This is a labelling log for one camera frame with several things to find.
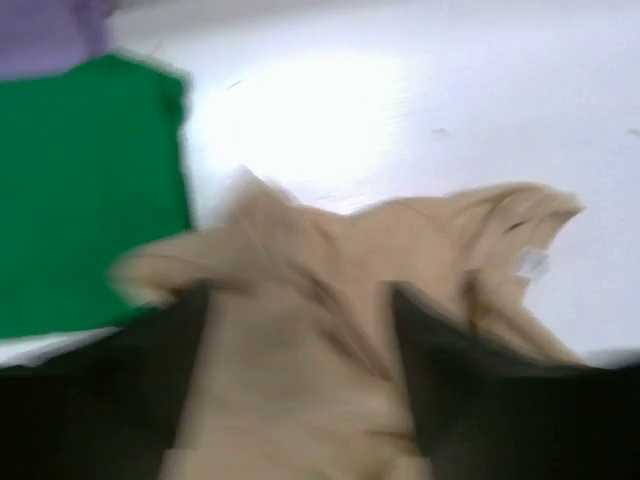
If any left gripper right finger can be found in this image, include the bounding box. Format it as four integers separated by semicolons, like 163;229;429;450
390;284;639;480

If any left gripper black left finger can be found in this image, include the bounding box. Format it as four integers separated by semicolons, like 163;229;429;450
1;283;209;480

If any beige t shirt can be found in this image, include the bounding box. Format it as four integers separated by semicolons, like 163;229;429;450
112;175;583;479

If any green t shirt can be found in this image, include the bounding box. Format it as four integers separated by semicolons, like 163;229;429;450
1;54;191;339

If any purple t shirt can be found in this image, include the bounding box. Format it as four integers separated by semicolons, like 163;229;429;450
1;0;115;80

